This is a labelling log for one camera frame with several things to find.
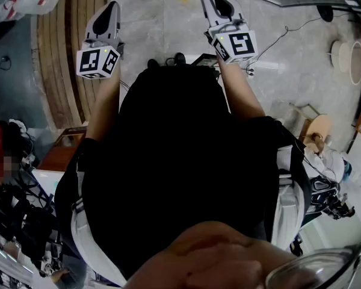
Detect wire mesh wastebasket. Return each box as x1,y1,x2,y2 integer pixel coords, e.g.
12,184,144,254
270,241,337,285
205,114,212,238
330,39,361,86

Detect white table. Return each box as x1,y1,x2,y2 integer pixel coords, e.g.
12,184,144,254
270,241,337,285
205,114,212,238
31,169,67,203

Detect person's right forearm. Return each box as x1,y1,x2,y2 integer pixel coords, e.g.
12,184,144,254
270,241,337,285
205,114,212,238
217,54,266,122

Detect person in black shirt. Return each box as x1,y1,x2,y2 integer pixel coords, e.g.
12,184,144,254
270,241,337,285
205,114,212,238
53,66,313,281

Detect white plastic bag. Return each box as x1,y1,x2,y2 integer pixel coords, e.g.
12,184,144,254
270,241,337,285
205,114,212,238
303,147,347,182

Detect white shoulder strap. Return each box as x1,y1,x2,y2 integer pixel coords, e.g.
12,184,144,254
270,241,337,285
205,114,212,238
69,199,128,288
270,144,305,250

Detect curved wooden platform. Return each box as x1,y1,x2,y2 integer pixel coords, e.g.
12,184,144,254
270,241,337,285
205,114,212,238
31,0,109,129

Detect round wooden stool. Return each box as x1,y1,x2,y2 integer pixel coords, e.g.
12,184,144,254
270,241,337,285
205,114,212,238
288,102,332,150

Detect black power cable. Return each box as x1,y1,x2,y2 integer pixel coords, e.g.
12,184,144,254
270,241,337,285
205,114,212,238
0,55,12,82

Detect person's eyeglasses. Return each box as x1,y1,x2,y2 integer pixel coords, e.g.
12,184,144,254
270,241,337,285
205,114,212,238
264,241,361,289

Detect person's right black shoe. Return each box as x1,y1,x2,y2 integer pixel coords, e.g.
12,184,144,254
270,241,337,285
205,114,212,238
165,52,187,68

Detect person's left forearm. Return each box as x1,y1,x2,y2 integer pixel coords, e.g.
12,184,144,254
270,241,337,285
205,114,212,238
84,66,123,143

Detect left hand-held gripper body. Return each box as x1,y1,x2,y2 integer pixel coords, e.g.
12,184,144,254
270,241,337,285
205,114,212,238
76,37,125,80

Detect brown wooden chair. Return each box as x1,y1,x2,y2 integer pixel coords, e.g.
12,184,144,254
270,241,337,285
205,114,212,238
37,126,88,173

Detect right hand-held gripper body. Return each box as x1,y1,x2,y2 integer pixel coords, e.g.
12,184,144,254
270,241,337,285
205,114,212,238
203,19,259,65

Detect black floor stand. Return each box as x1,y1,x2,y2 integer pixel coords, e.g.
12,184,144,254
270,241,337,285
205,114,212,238
315,4,335,23

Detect black equipment pile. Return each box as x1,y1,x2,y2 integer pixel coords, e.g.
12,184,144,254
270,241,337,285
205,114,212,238
0,176,63,278

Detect person's face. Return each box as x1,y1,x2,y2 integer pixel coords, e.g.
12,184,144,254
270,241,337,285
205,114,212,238
123,220,307,289

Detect black white backpack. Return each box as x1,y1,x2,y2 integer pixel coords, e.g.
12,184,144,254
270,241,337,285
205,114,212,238
309,175,356,222

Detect black waist device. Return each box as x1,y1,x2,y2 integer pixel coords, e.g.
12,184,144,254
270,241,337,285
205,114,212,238
191,54,221,73

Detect black floor cable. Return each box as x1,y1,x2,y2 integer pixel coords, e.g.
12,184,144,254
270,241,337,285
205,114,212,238
245,16,323,76

